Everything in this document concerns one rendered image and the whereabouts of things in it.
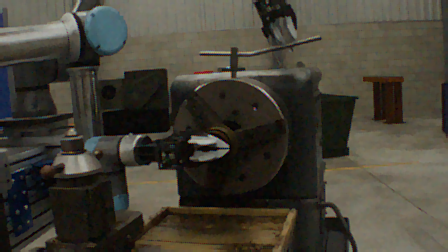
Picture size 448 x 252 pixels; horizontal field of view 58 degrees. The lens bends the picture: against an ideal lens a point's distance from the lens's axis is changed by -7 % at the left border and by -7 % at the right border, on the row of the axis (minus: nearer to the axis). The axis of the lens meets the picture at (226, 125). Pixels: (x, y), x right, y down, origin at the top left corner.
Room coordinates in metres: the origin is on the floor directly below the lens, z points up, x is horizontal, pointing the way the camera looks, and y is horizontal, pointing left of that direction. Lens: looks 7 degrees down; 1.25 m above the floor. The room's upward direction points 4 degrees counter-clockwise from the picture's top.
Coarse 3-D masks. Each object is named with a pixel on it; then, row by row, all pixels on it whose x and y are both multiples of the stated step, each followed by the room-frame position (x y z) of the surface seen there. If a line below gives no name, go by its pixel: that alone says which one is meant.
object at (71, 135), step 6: (66, 132) 0.61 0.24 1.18; (72, 132) 0.61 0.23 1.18; (66, 138) 0.60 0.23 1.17; (72, 138) 0.60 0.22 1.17; (78, 138) 0.60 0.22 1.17; (66, 144) 0.60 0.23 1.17; (72, 144) 0.60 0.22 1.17; (78, 144) 0.60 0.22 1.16; (66, 150) 0.60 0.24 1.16; (72, 150) 0.60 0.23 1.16; (78, 150) 0.60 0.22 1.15; (84, 150) 0.61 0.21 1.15
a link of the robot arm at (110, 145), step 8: (104, 136) 1.04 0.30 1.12; (112, 136) 1.03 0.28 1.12; (120, 136) 1.02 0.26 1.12; (88, 144) 1.03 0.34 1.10; (96, 144) 1.02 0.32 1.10; (104, 144) 1.01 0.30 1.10; (112, 144) 1.00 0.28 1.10; (120, 144) 1.00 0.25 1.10; (104, 152) 1.00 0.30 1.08; (112, 152) 1.00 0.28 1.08; (104, 160) 1.00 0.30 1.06; (112, 160) 1.00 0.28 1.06; (120, 160) 1.00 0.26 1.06; (104, 168) 1.01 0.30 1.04; (112, 168) 1.01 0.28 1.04; (120, 168) 1.02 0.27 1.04
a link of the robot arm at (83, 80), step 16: (80, 64) 1.09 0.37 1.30; (96, 64) 1.12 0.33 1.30; (80, 80) 1.10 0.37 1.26; (96, 80) 1.14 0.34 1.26; (80, 96) 1.10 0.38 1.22; (96, 96) 1.13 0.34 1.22; (80, 112) 1.10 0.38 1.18; (96, 112) 1.12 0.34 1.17; (80, 128) 1.10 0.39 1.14; (96, 128) 1.12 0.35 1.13
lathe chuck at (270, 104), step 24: (216, 96) 1.14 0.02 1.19; (240, 96) 1.12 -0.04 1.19; (264, 96) 1.10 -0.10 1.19; (192, 120) 1.16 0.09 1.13; (240, 120) 1.12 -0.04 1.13; (264, 120) 1.10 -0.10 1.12; (288, 120) 1.15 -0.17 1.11; (264, 144) 1.10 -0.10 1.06; (288, 144) 1.11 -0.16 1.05; (192, 168) 1.16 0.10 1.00; (240, 168) 1.12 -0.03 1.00; (264, 168) 1.10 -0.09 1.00; (240, 192) 1.12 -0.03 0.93
